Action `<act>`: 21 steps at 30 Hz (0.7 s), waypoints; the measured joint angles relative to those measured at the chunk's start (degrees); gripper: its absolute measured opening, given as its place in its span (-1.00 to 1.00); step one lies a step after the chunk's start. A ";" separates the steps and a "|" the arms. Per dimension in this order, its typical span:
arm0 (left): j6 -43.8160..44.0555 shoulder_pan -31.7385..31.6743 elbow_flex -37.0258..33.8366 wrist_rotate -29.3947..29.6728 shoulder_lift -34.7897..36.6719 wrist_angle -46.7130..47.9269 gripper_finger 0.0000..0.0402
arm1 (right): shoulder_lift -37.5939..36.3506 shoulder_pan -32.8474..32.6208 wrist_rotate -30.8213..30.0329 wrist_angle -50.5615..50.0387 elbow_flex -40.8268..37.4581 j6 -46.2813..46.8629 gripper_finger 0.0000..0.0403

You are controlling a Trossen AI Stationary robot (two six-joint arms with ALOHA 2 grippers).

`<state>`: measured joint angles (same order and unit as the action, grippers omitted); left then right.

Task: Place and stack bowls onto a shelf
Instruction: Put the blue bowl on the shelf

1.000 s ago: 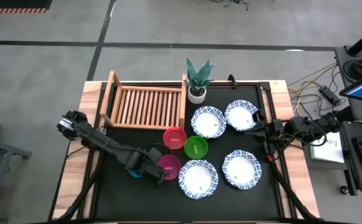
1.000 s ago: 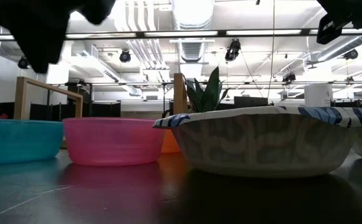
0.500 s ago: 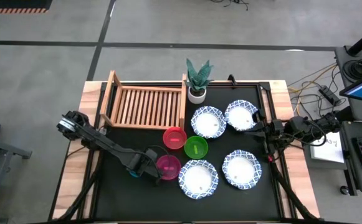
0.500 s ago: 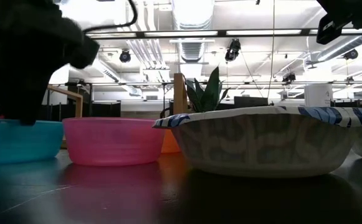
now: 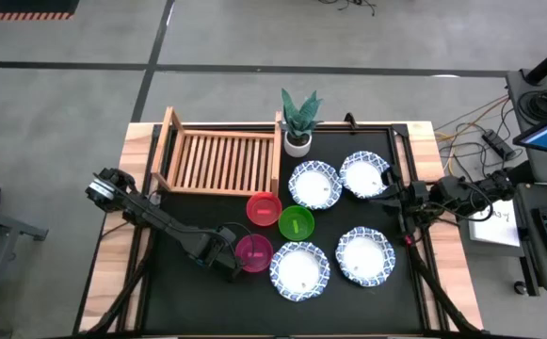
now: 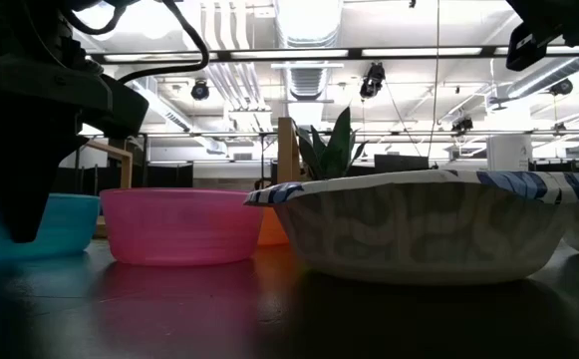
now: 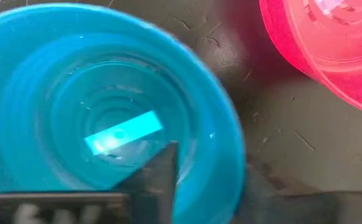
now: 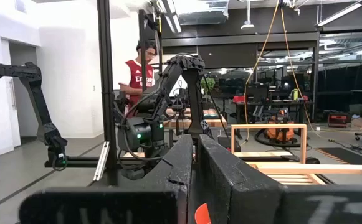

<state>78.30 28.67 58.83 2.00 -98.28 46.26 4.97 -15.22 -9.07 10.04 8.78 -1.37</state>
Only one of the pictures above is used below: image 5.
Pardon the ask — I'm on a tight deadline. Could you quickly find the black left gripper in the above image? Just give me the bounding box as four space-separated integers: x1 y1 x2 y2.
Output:
188 225 250 284

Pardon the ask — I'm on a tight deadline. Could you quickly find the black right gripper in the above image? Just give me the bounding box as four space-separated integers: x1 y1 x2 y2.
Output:
369 165 432 223

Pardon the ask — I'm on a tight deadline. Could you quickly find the blue patterned paper bowl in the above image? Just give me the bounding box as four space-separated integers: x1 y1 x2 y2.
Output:
334 225 396 288
268 241 331 303
338 150 392 200
287 159 344 211

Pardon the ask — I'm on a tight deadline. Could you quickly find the wooden slatted shelf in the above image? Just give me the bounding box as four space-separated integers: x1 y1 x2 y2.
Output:
150 105 284 198

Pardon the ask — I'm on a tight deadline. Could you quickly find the pink plastic bowl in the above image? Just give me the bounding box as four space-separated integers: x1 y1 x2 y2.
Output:
233 233 275 274

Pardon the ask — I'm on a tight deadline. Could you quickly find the black table mat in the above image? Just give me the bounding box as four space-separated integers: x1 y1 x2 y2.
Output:
140 129 427 335

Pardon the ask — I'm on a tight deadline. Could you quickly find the red plastic bowl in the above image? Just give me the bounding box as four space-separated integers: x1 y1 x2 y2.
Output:
246 190 283 228

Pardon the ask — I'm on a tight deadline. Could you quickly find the green plastic bowl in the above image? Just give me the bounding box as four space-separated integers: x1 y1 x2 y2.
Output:
277 204 316 243

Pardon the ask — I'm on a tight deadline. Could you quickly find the white bowl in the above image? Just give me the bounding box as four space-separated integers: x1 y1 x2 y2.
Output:
282 130 313 159

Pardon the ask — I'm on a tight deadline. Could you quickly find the white paper sheet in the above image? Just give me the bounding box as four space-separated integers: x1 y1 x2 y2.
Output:
468 200 523 249

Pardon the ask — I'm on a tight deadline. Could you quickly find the green artificial plant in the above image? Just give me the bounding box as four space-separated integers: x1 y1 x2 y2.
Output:
280 87 325 138

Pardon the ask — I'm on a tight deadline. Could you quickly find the black power strip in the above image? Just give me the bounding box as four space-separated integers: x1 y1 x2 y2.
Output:
481 129 518 161

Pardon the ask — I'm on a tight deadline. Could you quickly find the grey desk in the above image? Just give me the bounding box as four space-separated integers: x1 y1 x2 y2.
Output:
506 68 547 297

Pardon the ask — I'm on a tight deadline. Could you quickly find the grey metal stand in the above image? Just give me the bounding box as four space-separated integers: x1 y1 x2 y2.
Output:
0 202 51 338

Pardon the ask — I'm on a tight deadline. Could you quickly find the black mat with striped edge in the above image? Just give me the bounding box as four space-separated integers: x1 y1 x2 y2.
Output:
0 0 81 22

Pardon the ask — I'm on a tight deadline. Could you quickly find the yellow cable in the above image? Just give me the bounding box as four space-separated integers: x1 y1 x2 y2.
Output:
435 130 459 176

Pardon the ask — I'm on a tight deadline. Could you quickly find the orange cable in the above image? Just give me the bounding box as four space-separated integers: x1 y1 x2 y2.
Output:
435 93 512 138

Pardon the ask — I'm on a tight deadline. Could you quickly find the coiled black cable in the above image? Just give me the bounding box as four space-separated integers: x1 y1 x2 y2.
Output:
517 89 547 123

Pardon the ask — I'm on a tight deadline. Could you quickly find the black floor cable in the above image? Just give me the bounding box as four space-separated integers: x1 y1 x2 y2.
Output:
317 0 378 18

